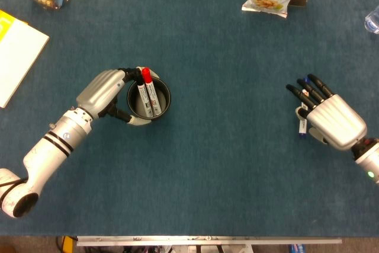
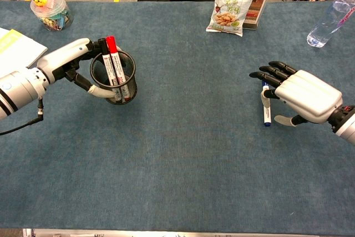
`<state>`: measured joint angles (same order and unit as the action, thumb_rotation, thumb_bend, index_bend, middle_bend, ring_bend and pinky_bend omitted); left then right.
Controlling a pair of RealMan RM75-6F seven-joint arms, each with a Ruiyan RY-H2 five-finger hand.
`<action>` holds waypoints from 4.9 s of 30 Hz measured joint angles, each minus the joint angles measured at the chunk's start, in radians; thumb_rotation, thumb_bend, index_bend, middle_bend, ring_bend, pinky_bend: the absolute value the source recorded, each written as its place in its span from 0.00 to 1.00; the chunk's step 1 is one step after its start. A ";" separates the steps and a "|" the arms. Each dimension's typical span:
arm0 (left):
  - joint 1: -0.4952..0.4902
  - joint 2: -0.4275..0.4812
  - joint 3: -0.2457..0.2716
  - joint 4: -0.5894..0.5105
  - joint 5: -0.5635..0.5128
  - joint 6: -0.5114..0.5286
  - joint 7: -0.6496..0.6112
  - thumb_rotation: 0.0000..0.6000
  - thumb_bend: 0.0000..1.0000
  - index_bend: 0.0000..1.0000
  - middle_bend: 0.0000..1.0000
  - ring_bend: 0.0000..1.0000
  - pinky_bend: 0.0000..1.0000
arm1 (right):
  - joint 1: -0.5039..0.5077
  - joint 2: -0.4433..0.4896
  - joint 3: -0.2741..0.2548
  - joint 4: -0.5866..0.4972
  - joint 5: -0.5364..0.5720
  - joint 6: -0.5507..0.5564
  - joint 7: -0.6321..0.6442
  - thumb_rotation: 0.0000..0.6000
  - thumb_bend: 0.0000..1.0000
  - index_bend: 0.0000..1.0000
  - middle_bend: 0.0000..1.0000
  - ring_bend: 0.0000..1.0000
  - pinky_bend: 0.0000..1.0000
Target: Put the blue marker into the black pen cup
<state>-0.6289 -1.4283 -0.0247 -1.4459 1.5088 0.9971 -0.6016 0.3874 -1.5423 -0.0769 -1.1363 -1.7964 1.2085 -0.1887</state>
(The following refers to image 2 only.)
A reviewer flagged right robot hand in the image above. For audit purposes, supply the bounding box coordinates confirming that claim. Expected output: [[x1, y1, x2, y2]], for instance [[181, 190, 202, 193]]
[[248, 60, 344, 127]]

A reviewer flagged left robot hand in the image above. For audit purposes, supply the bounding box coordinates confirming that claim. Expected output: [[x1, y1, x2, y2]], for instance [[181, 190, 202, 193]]
[[37, 38, 116, 99]]

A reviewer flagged blue cap marker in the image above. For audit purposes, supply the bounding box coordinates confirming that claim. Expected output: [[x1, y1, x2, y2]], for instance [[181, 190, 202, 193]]
[[260, 80, 272, 128]]

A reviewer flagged black mesh pen holder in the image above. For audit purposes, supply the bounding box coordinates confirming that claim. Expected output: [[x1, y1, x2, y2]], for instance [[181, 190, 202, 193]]
[[89, 49, 138, 105]]

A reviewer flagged black cap marker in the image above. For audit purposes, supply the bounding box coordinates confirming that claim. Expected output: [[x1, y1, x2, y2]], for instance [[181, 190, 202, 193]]
[[97, 37, 123, 102]]

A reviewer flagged red cap marker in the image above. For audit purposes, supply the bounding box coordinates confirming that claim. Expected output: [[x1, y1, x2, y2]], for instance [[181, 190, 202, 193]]
[[106, 36, 131, 102]]

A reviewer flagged clear jar of clips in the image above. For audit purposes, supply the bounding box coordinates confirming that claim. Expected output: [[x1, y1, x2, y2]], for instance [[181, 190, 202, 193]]
[[29, 0, 74, 32]]

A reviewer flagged white notebook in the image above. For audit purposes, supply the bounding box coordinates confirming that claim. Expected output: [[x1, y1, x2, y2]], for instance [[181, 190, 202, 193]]
[[0, 27, 48, 78]]

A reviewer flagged clear plastic water bottle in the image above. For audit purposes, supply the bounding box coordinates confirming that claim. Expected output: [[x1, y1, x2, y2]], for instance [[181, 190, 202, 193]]
[[306, 0, 355, 48]]

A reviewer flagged brown cardboard box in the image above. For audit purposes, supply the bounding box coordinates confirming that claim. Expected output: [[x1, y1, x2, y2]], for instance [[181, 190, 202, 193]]
[[242, 0, 267, 31]]

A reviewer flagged blue felt table mat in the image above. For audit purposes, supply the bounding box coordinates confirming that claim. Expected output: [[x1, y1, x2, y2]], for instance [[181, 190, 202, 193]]
[[0, 0, 355, 232]]

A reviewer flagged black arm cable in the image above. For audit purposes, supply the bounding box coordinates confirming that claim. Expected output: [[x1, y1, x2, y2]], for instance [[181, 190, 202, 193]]
[[0, 97, 45, 135]]

